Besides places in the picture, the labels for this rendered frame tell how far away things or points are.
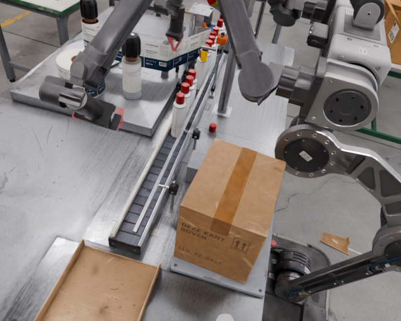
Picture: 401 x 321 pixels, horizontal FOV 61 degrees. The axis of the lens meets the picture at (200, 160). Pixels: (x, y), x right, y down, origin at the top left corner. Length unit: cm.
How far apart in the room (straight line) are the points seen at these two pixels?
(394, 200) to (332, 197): 149
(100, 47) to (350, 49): 57
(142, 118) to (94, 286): 75
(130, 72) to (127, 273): 86
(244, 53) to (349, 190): 216
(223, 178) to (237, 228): 16
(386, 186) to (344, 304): 117
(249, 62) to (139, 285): 72
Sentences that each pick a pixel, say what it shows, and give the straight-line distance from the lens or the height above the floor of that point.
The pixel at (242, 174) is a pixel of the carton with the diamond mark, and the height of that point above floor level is 112.
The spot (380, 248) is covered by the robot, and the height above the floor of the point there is 86.
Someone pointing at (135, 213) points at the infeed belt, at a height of 88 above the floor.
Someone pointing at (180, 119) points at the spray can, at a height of 98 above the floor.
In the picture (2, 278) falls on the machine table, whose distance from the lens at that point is 120.
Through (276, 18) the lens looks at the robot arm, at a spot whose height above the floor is 140.
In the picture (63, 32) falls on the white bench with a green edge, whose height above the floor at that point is 63.
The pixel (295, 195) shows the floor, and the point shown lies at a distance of 260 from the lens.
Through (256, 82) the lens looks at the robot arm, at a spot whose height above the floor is 146.
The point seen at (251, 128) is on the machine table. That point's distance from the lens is 166.
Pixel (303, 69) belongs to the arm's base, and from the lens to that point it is 79.
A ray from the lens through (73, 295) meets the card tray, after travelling 112.
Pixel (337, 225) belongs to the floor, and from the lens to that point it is 256.
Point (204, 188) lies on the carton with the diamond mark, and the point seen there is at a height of 112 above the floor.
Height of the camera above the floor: 184
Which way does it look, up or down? 45 degrees down
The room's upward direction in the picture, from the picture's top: 10 degrees clockwise
